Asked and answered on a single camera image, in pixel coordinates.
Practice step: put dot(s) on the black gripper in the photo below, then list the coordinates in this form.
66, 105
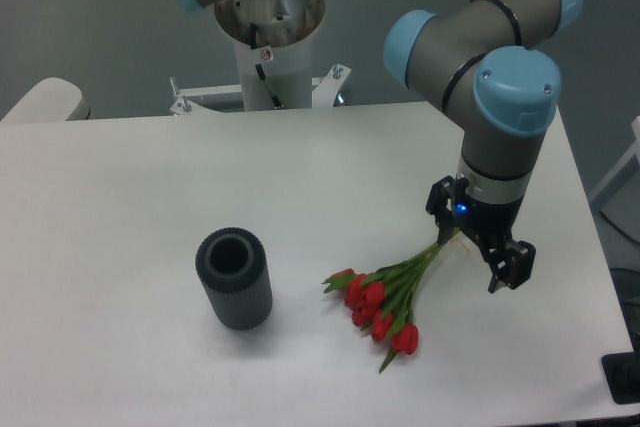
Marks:
489, 227

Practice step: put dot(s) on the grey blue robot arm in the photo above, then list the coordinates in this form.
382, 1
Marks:
480, 68

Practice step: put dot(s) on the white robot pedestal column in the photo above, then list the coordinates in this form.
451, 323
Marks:
272, 39

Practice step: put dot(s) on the white chair armrest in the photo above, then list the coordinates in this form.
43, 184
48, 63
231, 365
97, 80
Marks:
51, 100

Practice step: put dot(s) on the white pedestal base frame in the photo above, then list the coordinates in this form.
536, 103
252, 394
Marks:
325, 92

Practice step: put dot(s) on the white furniture frame right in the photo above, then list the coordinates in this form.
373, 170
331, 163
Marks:
620, 173

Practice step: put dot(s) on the red tulip bouquet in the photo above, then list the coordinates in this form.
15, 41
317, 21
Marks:
382, 302

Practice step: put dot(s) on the black box at edge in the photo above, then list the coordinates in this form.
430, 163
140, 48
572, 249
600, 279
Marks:
622, 375

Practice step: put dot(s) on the dark grey ribbed vase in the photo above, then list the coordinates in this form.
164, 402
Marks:
231, 264

